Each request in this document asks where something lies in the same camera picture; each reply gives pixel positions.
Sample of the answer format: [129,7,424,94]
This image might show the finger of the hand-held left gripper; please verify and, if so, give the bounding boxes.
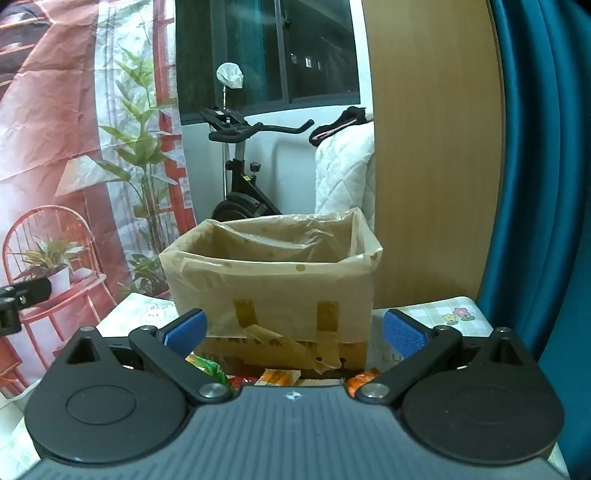
[0,277,52,337]

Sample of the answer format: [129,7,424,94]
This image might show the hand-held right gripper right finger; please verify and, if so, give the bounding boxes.
[353,308,543,402]

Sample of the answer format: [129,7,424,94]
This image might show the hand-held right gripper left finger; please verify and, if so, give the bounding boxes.
[48,308,232,402]

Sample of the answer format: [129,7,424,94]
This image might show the green snack packet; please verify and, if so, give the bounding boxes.
[185,354,232,389]

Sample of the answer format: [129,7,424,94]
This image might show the cardboard box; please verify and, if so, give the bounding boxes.
[159,208,384,374]

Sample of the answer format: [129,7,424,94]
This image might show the orange snack bag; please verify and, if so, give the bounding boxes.
[344,368,384,398]

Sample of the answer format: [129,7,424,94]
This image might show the clear plastic bag liner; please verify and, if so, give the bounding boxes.
[159,208,384,372]

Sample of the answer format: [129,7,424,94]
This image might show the white cracker packet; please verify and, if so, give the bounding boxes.
[254,368,302,387]

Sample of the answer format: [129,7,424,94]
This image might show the black exercise bike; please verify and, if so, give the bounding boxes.
[198,106,315,227]

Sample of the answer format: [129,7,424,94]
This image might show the white quilted blanket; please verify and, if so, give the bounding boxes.
[314,121,376,217]

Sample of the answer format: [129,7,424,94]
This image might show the wooden panel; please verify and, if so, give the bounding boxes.
[361,0,507,311]

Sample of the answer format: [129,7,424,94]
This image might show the teal curtain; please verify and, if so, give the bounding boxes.
[475,0,591,480]

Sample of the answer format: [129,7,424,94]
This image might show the black and pink cloth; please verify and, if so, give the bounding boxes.
[308,106,374,148]

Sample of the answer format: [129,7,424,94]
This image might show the white plastic bag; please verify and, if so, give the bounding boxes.
[215,61,245,91]

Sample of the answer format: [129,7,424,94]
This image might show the window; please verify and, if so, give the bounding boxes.
[175,0,362,126]

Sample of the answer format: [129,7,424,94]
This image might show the printed wall cloth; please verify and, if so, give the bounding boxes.
[0,0,198,403]

